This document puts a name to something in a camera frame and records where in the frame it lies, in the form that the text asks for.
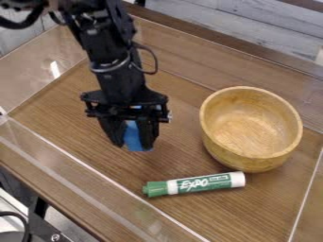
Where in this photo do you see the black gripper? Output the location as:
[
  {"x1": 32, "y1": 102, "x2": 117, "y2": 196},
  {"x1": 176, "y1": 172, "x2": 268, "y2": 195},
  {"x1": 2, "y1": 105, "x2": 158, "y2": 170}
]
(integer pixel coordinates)
[{"x1": 80, "y1": 53, "x2": 169, "y2": 150}]

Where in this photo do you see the blue foam block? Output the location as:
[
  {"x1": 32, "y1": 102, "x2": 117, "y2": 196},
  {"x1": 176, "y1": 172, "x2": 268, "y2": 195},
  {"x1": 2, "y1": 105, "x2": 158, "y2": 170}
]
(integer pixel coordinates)
[{"x1": 124, "y1": 121, "x2": 146, "y2": 152}]

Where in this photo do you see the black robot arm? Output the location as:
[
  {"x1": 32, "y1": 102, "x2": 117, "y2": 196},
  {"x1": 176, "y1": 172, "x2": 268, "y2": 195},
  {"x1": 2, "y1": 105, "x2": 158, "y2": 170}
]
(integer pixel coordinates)
[{"x1": 0, "y1": 0, "x2": 170, "y2": 151}]

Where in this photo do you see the brown wooden bowl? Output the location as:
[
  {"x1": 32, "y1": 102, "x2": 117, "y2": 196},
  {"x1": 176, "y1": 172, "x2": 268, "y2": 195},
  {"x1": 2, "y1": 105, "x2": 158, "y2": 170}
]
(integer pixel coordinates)
[{"x1": 198, "y1": 86, "x2": 303, "y2": 173}]

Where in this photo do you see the green Expo marker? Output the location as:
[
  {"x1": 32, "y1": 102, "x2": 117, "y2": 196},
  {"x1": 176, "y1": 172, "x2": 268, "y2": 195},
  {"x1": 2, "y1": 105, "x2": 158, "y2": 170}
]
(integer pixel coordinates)
[{"x1": 142, "y1": 171, "x2": 245, "y2": 198}]

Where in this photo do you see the clear acrylic tray wall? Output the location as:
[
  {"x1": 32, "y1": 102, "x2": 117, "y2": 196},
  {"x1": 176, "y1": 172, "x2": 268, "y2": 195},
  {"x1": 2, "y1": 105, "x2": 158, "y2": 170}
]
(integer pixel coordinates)
[{"x1": 0, "y1": 7, "x2": 323, "y2": 242}]

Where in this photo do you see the black metal bracket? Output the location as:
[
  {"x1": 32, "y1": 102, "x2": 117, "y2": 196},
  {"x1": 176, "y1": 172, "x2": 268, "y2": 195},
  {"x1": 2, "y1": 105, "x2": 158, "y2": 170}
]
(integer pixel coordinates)
[{"x1": 28, "y1": 214, "x2": 73, "y2": 242}]

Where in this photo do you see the black cable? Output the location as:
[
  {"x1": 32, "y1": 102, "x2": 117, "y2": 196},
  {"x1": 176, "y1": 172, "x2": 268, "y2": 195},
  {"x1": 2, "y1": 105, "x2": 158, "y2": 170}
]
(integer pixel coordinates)
[{"x1": 0, "y1": 211, "x2": 32, "y2": 242}]

